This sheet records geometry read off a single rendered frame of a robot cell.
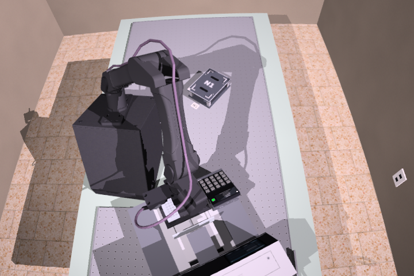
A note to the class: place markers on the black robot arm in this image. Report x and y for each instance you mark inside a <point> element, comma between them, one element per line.
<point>150,70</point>

